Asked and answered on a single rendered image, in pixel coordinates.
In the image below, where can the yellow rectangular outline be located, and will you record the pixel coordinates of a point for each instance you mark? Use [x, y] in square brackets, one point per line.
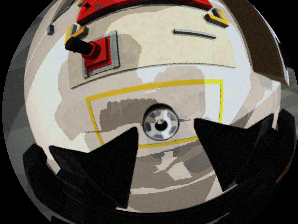
[143, 87]

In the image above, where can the grey wheel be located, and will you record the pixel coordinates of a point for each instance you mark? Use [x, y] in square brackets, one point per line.
[164, 131]

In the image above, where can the grey rectangular bar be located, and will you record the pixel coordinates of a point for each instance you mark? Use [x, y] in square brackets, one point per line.
[51, 30]

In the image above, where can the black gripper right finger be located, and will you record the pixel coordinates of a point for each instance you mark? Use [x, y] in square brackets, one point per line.
[229, 148]

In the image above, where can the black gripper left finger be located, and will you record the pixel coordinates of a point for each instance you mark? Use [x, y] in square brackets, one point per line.
[110, 167]

